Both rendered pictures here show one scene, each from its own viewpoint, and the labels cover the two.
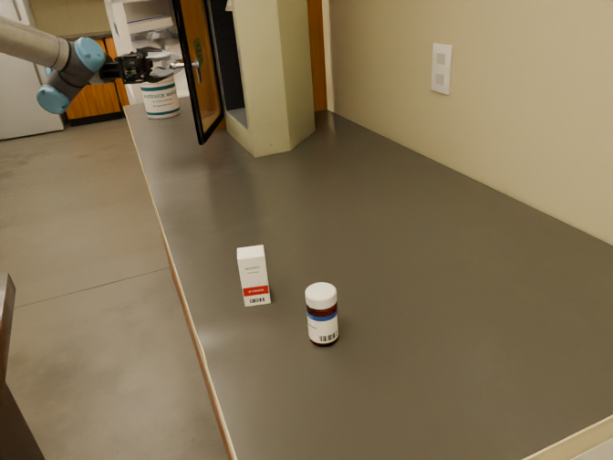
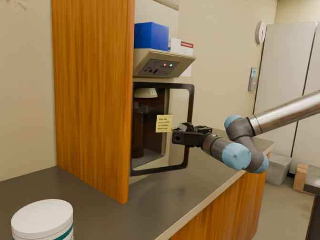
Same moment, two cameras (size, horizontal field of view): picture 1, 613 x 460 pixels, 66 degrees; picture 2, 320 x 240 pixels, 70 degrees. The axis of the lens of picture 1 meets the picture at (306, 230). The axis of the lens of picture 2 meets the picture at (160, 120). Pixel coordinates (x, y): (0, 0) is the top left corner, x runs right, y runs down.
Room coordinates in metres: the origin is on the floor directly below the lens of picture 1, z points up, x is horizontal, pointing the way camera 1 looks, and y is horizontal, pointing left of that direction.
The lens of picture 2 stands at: (1.93, 1.08, 1.44)
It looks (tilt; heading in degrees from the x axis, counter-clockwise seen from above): 12 degrees down; 239
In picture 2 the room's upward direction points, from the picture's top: 4 degrees clockwise
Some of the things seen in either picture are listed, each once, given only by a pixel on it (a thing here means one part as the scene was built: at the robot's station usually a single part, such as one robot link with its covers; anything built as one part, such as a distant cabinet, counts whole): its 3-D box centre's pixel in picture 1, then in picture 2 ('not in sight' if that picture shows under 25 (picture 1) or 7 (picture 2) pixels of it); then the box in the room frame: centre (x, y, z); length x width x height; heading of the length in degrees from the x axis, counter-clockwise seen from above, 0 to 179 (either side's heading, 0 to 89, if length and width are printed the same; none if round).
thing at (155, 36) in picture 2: not in sight; (150, 37); (1.51, 0.27, 1.56); 0.10 x 0.10 x 0.09; 20
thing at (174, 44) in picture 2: not in sight; (172, 46); (1.37, 0.22, 1.54); 0.05 x 0.05 x 0.06; 4
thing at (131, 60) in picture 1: (125, 67); (202, 138); (1.36, 0.45, 1.20); 0.12 x 0.09 x 0.08; 84
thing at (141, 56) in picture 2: not in sight; (164, 65); (1.42, 0.24, 1.46); 0.32 x 0.12 x 0.10; 20
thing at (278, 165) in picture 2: not in sight; (265, 165); (-1.08, -0.82, 0.17); 0.60 x 0.42 x 0.33; 108
